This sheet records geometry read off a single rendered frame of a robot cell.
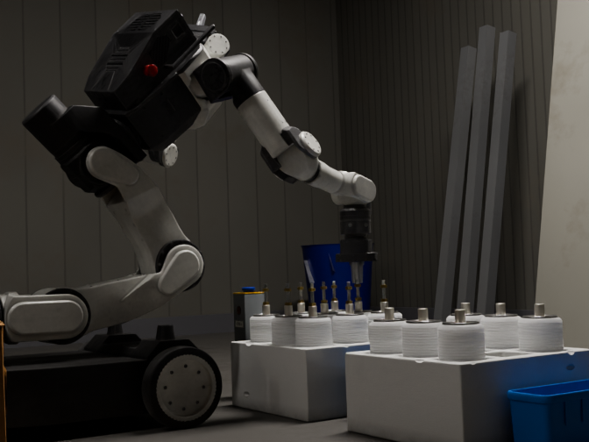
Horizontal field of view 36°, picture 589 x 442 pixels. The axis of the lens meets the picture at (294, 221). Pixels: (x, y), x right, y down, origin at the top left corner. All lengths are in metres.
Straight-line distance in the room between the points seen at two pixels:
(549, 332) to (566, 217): 2.18
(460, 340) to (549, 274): 2.35
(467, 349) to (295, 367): 0.57
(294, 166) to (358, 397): 0.66
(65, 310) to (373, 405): 0.80
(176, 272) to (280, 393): 0.42
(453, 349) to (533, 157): 3.27
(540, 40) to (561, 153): 1.01
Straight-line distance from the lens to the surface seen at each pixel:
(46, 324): 2.29
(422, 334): 1.95
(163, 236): 2.45
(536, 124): 5.06
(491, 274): 4.52
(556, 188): 4.25
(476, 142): 4.74
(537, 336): 2.02
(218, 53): 2.61
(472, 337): 1.86
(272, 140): 2.34
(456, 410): 1.82
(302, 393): 2.26
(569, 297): 4.09
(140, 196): 2.41
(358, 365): 2.06
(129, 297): 2.40
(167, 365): 2.20
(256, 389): 2.46
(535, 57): 5.11
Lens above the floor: 0.37
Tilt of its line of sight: 3 degrees up
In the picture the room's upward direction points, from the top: 2 degrees counter-clockwise
